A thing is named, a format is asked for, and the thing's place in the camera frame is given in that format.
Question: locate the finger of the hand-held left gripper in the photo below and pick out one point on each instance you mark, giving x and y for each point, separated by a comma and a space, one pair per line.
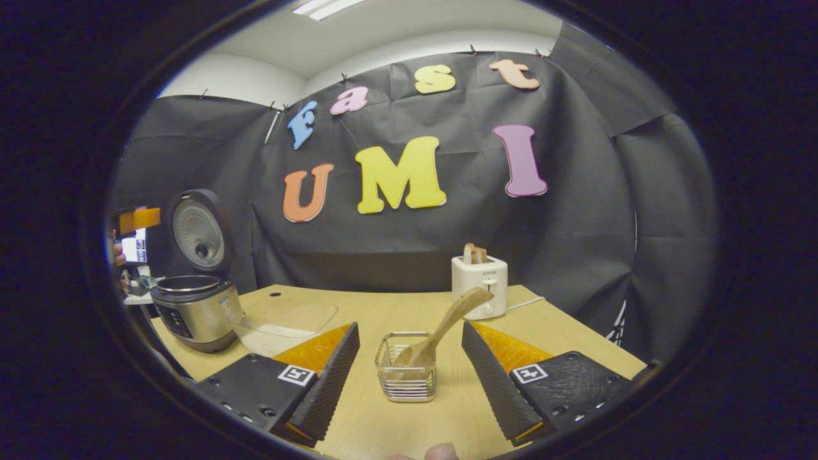
142, 219

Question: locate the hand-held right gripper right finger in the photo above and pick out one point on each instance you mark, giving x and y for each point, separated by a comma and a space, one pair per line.
492, 386

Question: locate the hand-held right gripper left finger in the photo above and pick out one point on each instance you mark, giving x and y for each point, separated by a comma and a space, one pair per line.
323, 390

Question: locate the wooden spoon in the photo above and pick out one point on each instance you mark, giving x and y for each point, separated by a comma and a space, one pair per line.
447, 322

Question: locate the clear plastic rice container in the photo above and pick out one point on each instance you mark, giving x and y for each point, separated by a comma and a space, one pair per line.
281, 322

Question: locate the silver black rice cooker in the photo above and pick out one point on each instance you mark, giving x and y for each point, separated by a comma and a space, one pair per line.
198, 306

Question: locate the computer monitor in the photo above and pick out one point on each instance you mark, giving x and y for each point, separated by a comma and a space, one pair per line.
135, 246

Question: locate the white side table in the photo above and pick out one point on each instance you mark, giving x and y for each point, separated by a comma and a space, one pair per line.
138, 298

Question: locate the white toaster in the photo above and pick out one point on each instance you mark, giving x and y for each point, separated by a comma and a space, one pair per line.
479, 284

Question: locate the toasted bread slice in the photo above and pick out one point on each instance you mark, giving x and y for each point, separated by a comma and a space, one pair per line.
475, 253

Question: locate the ceiling light panel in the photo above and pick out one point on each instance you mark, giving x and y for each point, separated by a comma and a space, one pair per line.
326, 7

